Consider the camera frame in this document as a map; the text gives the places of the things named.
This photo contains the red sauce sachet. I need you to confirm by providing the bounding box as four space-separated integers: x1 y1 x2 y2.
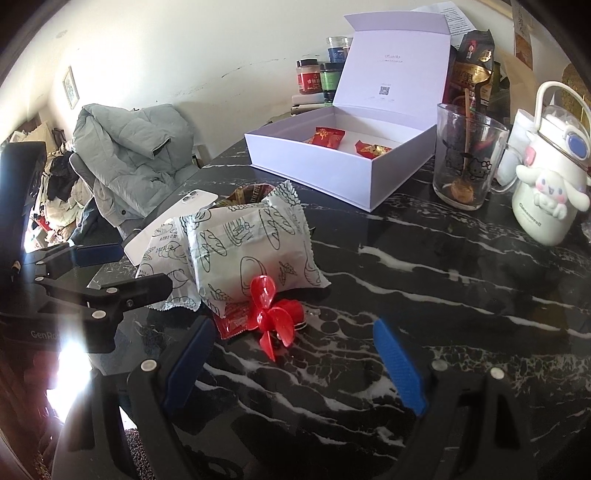
213 303 249 340

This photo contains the white printed bread packet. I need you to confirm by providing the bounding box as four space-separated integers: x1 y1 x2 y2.
180 181 329 317

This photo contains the red plastic propeller fan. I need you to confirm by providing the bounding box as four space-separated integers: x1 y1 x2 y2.
247 275 304 361

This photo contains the brown green snack bag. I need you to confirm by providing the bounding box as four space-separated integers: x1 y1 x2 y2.
214 183 274 207

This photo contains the small red snack packet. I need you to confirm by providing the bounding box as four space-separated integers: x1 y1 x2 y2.
308 126 346 150

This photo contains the red gold candy packet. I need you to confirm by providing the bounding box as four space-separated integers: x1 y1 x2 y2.
355 141 393 160

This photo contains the grey puffer jacket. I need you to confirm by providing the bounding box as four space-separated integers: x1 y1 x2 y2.
70 104 198 235

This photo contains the white smartphone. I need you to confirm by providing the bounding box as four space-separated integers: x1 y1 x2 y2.
122 188 219 267

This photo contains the white cinnamoroll kettle bottle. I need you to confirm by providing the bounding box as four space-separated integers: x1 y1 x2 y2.
496 81 590 246

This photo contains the glass mug with spoon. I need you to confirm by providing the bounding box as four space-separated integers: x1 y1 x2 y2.
432 103 510 211

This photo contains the red label jar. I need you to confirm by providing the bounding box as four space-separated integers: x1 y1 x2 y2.
297 59 322 95

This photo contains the green black jar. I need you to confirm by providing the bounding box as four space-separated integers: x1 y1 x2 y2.
320 62 345 103

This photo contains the round woven trivet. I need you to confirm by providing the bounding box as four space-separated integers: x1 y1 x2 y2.
558 63 591 127

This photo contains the lavender open gift box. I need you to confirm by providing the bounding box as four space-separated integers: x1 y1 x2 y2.
245 11 451 212

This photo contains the brown paper bag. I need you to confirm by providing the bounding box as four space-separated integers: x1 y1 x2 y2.
497 42 538 122

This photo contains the blue label jar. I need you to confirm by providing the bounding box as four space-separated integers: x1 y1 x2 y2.
327 36 353 64

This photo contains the black gold oatmeal bag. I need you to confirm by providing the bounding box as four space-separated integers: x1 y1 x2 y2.
444 30 495 113

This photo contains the printed paper sheet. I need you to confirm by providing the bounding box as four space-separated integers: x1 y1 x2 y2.
415 1 476 37

